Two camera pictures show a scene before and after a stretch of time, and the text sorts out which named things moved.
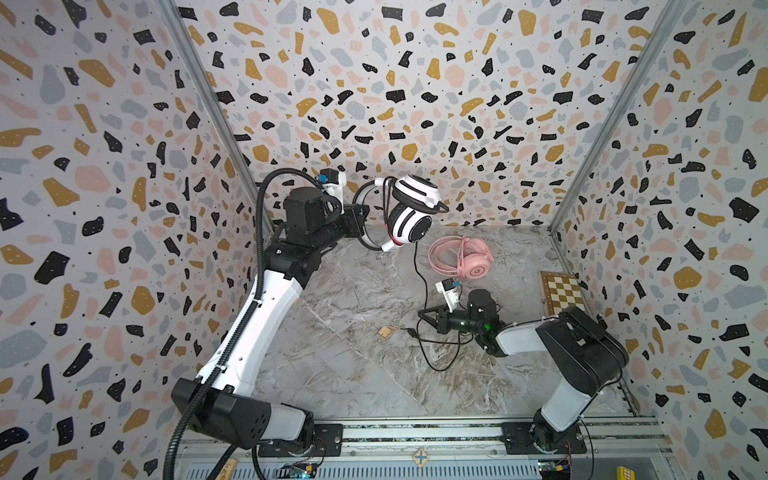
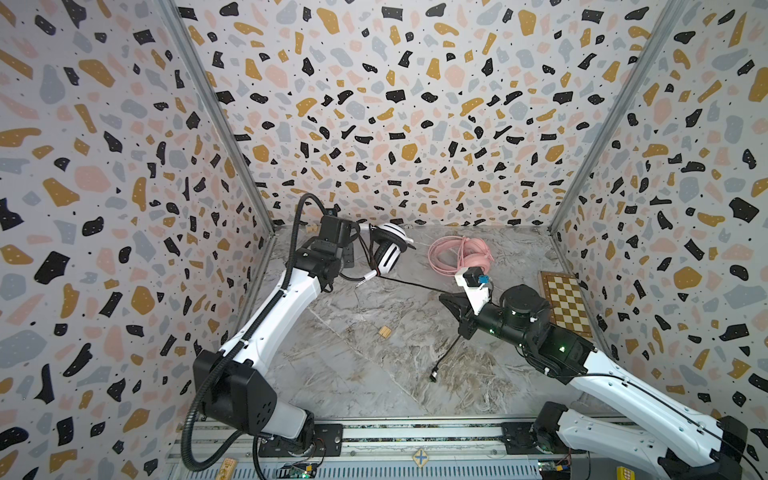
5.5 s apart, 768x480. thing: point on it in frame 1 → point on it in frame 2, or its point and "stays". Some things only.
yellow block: (625, 473) stays
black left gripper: (355, 218) → (348, 255)
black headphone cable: (418, 337) → (435, 372)
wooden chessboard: (559, 291) stays
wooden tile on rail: (421, 457) stays
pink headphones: (460, 256) stays
